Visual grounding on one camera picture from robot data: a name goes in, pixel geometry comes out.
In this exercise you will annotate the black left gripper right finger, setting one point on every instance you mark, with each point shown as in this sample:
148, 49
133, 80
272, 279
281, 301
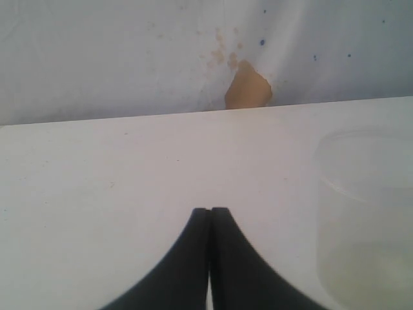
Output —
241, 278

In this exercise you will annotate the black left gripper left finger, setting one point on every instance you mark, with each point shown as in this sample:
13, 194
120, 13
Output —
180, 279

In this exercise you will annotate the translucent plastic cup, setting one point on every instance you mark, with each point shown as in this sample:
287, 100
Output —
364, 221

